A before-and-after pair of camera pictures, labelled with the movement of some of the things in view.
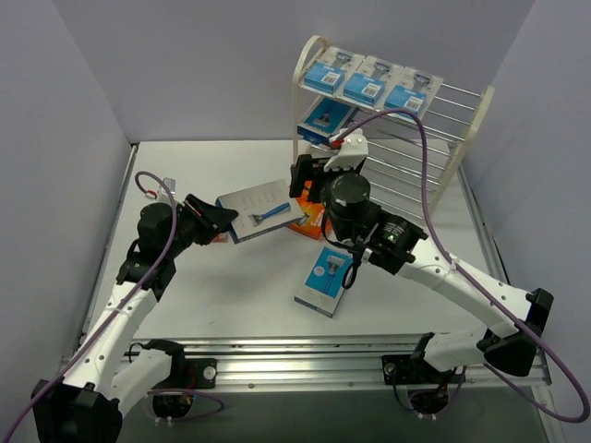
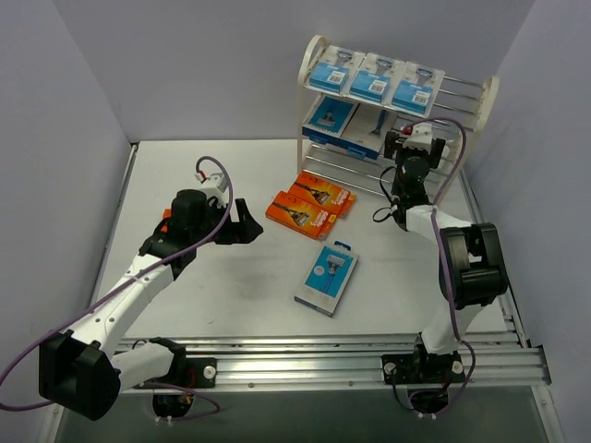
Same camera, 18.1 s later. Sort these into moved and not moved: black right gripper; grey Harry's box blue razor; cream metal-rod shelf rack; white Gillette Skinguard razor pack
Moved: white Gillette Skinguard razor pack; grey Harry's box blue razor; black right gripper
Not moved: cream metal-rod shelf rack
